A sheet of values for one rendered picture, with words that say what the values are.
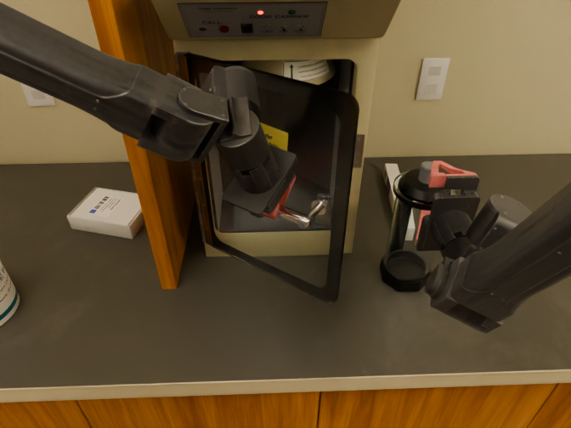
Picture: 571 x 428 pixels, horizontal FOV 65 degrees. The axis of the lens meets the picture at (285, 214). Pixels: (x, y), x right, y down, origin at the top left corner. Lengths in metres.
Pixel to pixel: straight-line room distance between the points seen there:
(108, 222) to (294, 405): 0.56
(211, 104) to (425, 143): 0.97
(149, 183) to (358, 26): 0.41
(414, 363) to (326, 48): 0.55
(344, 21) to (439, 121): 0.74
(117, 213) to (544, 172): 1.13
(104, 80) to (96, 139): 0.90
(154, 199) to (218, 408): 0.42
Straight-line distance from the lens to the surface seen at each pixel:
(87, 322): 0.94
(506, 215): 0.58
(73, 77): 0.49
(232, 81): 0.58
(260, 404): 0.92
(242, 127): 0.52
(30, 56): 0.50
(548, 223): 0.41
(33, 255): 1.13
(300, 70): 0.78
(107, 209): 1.12
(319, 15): 0.66
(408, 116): 1.33
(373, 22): 0.69
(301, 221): 0.65
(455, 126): 1.39
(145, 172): 0.76
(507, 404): 1.06
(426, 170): 0.80
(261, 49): 0.74
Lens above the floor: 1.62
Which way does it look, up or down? 39 degrees down
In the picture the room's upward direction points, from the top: straight up
